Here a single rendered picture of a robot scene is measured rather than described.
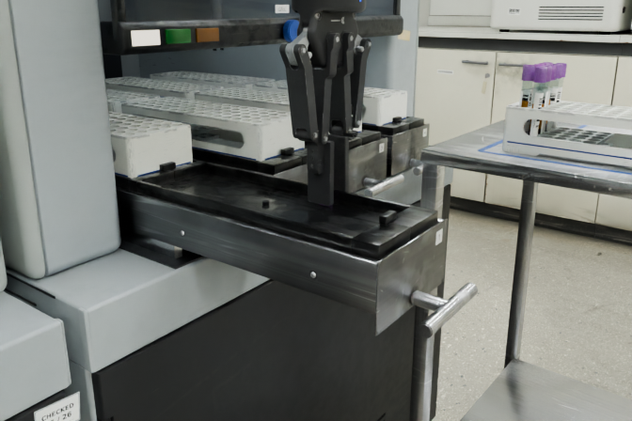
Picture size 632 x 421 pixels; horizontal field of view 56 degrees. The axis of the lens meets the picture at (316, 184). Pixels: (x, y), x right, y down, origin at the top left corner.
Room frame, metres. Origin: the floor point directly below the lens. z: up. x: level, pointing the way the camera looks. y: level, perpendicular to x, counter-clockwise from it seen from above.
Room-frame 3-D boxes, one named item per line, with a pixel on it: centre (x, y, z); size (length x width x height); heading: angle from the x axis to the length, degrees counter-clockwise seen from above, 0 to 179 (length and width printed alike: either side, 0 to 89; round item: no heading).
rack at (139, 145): (0.81, 0.31, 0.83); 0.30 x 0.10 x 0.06; 53
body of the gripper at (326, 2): (0.63, -0.01, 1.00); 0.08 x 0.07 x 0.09; 143
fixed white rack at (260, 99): (1.02, 0.07, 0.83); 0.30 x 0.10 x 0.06; 53
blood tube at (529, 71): (0.81, -0.28, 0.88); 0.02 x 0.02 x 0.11
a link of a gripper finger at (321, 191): (0.62, -0.01, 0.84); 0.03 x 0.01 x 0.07; 53
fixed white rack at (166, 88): (1.21, 0.32, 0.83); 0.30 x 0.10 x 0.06; 53
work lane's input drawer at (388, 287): (0.71, 0.16, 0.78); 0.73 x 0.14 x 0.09; 53
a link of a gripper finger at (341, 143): (0.64, -0.02, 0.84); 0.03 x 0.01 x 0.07; 53
